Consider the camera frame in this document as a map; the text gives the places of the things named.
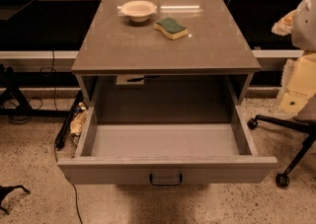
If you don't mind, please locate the grey top drawer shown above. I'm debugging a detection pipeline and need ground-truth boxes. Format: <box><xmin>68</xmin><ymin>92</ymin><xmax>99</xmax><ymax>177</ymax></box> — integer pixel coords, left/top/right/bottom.
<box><xmin>56</xmin><ymin>79</ymin><xmax>278</xmax><ymax>187</ymax></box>

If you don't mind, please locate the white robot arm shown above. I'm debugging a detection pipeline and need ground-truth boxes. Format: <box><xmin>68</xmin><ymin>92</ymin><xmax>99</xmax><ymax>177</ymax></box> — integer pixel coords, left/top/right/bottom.
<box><xmin>272</xmin><ymin>0</ymin><xmax>316</xmax><ymax>114</ymax></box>

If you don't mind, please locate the grey drawer cabinet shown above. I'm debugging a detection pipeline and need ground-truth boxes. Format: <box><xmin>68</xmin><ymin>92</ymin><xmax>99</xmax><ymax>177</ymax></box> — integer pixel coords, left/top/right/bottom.
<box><xmin>72</xmin><ymin>0</ymin><xmax>260</xmax><ymax>104</ymax></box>

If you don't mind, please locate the green yellow sponge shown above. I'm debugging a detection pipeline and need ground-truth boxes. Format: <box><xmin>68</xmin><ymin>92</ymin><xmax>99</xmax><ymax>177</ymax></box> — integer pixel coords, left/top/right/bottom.
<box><xmin>155</xmin><ymin>18</ymin><xmax>188</xmax><ymax>40</ymax></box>

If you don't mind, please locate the white paper bowl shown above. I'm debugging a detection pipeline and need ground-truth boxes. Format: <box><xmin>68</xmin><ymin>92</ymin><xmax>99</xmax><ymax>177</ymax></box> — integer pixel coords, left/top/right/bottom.
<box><xmin>120</xmin><ymin>0</ymin><xmax>157</xmax><ymax>23</ymax></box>

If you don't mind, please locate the crumpled yellow packet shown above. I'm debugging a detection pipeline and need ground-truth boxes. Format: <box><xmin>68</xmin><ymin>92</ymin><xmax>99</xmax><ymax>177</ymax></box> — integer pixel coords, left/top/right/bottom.
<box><xmin>70</xmin><ymin>102</ymin><xmax>88</xmax><ymax>136</ymax></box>

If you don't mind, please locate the black power strip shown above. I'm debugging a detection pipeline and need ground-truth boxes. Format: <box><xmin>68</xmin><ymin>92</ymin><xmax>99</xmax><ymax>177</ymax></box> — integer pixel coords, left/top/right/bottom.
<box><xmin>54</xmin><ymin>91</ymin><xmax>83</xmax><ymax>149</ymax></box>

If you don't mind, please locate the black stand foot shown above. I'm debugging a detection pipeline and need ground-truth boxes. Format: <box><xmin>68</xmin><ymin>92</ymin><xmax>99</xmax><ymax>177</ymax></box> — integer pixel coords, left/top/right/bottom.
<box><xmin>0</xmin><ymin>185</ymin><xmax>30</xmax><ymax>214</ymax></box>

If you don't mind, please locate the black top drawer handle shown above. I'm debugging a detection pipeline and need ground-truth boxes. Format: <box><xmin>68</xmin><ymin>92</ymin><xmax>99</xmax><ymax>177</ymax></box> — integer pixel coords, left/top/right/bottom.
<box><xmin>149</xmin><ymin>174</ymin><xmax>183</xmax><ymax>187</ymax></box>

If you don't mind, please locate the black floor cable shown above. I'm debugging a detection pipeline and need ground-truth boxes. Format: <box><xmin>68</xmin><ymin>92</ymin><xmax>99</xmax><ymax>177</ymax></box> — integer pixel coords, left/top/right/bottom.
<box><xmin>39</xmin><ymin>49</ymin><xmax>85</xmax><ymax>224</ymax></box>

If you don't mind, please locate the black desk leg frame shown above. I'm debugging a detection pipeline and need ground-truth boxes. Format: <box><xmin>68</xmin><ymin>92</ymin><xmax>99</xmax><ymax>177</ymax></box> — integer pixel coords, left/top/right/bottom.
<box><xmin>0</xmin><ymin>64</ymin><xmax>69</xmax><ymax>117</ymax></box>

